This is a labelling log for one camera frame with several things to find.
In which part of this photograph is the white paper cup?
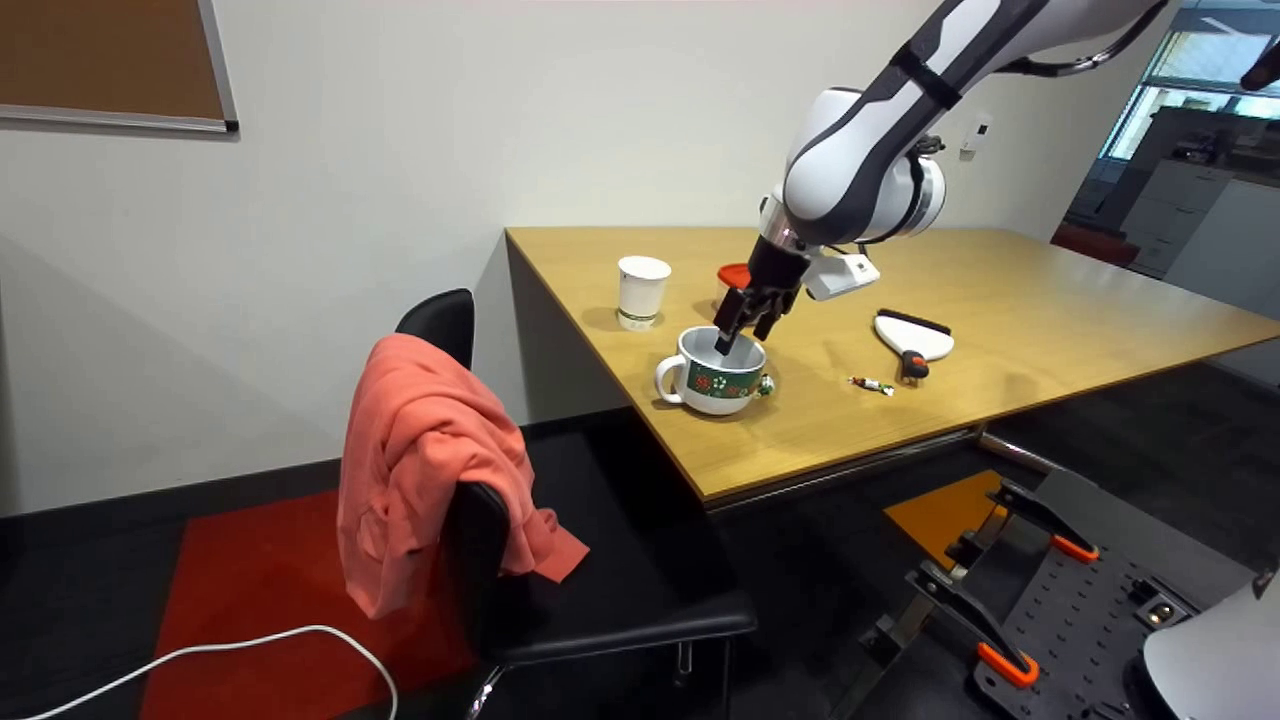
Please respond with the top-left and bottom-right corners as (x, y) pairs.
(610, 254), (677, 329)

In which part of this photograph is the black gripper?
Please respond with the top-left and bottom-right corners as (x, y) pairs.
(713, 238), (810, 360)

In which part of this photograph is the white rounded cover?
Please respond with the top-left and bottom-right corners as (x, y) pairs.
(1139, 571), (1280, 720)

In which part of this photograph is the black office chair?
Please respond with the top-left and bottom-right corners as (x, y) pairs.
(391, 284), (761, 720)

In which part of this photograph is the white mug with green print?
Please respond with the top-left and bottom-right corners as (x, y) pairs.
(648, 323), (778, 421)

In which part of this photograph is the white dustpan with black handle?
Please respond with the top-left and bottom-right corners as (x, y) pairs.
(868, 306), (959, 385)

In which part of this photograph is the salmon red hoodie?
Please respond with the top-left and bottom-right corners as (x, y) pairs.
(333, 332), (591, 623)

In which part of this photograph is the cork board with metal frame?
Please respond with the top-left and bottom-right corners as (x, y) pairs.
(0, 0), (243, 142)

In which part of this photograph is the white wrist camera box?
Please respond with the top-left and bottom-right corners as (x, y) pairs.
(800, 248), (883, 306)

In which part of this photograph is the grey perforated mounting plate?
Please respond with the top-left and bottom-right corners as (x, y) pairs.
(851, 463), (1262, 720)

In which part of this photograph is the black clamp with orange grip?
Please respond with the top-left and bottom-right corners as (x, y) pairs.
(907, 559), (1043, 691)
(992, 481), (1108, 568)

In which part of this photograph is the white cable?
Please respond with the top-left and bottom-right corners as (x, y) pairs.
(23, 622), (402, 720)

